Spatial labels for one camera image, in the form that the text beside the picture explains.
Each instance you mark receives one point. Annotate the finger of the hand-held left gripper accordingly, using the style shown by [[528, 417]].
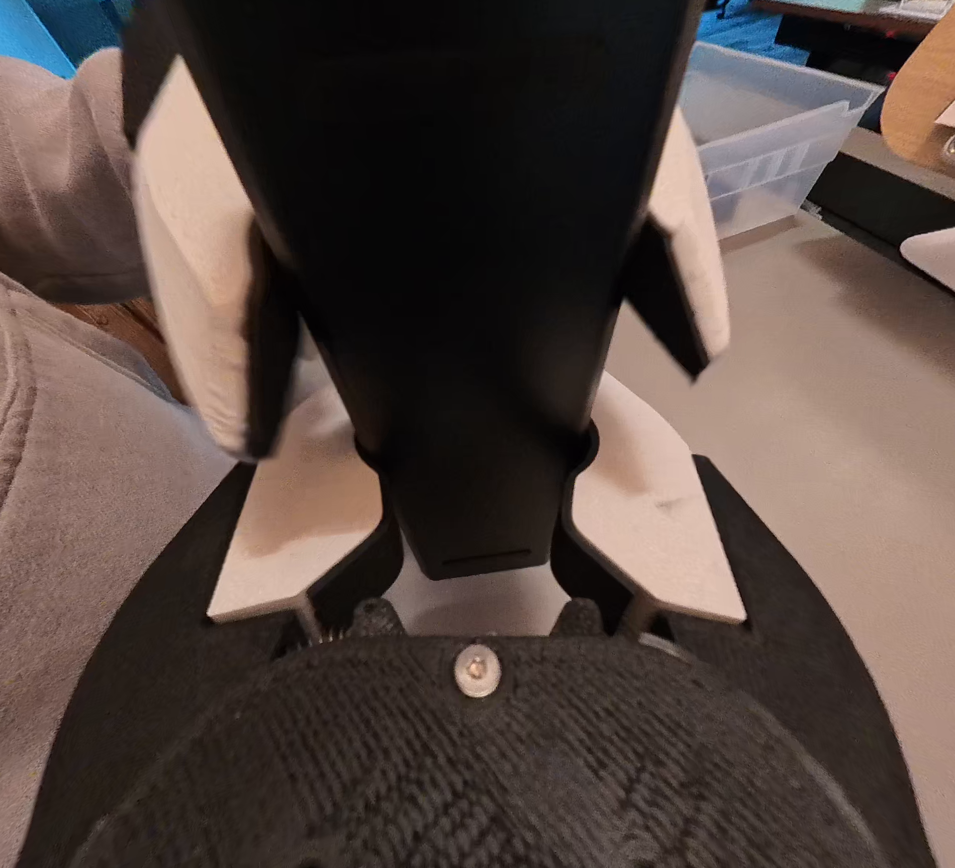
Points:
[[194, 249], [697, 264]]

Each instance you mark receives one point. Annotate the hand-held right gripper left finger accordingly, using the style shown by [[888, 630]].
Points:
[[298, 532]]

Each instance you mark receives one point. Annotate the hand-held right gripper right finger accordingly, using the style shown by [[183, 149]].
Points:
[[649, 532]]

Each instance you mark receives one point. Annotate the black multi-port usb hub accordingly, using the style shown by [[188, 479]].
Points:
[[448, 212]]

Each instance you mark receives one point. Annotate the person's left forearm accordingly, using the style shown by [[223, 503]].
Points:
[[60, 197]]

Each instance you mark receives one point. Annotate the clear plastic bin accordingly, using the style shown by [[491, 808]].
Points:
[[776, 137]]

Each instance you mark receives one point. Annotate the white stand base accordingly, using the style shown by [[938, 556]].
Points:
[[932, 256]]

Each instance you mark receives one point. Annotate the document board with printed sheet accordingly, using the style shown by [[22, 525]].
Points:
[[918, 92]]

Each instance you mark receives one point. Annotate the brown top work table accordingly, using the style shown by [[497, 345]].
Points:
[[835, 3]]

